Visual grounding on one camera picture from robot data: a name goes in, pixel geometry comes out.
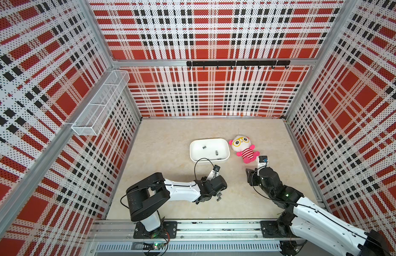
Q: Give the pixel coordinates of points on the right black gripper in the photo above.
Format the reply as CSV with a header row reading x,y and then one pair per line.
x,y
252,175

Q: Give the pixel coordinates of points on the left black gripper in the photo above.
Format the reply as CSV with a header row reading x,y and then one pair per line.
x,y
203,179

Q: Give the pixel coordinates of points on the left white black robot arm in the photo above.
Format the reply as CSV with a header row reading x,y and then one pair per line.
x,y
146,197

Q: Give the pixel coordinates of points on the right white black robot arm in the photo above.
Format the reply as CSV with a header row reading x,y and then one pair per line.
x,y
303,218

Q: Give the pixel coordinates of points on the white plastic storage box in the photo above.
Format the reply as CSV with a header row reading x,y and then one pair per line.
x,y
196,151

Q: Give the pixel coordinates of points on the pink white plush doll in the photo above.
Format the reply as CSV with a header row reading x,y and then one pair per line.
x,y
244,148

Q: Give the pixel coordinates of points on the green circuit board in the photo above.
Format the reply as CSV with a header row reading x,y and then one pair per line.
x,y
153,246

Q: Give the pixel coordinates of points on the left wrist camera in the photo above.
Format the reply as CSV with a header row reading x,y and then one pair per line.
x,y
214,172

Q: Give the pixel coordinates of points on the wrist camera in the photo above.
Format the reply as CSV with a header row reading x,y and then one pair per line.
x,y
262,161
214,172

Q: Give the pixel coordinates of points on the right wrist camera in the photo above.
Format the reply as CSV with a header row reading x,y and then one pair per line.
x,y
262,161

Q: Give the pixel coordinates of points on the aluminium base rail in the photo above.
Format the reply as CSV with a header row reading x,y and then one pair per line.
x,y
195,236

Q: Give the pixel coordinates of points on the black wall hook rail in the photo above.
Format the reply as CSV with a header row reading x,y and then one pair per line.
x,y
237,63

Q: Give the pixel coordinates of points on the white wire mesh basket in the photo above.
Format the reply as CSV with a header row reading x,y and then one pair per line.
x,y
92,119

